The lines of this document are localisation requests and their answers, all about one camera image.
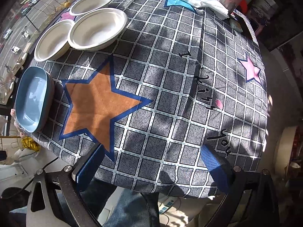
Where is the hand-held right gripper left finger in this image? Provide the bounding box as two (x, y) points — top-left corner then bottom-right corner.
(26, 144), (105, 227)

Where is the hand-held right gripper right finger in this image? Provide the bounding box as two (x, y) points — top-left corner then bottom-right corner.
(201, 144), (281, 227)

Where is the blue ceramic plate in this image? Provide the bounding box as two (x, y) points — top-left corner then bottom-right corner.
(14, 66), (56, 133)

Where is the white disposable bowl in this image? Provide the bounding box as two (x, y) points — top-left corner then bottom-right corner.
(69, 0), (114, 16)
(67, 8), (128, 51)
(34, 19), (76, 62)

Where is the person's jeans leg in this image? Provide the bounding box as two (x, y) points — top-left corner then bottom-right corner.
(80, 177), (159, 227)

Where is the white power strip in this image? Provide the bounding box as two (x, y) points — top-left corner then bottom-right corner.
(158, 199), (176, 216)

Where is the white round container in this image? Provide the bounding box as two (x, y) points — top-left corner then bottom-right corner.
(276, 125), (303, 171)

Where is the grey checked star tablecloth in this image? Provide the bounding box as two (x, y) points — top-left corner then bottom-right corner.
(30, 0), (269, 198)

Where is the white shoe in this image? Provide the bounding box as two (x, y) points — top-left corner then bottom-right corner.
(0, 80), (17, 104)
(13, 52), (29, 72)

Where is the small teal box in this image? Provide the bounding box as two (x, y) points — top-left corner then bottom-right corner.
(228, 18), (245, 33)

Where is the white towel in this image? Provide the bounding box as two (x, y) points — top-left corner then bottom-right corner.
(176, 0), (230, 19)

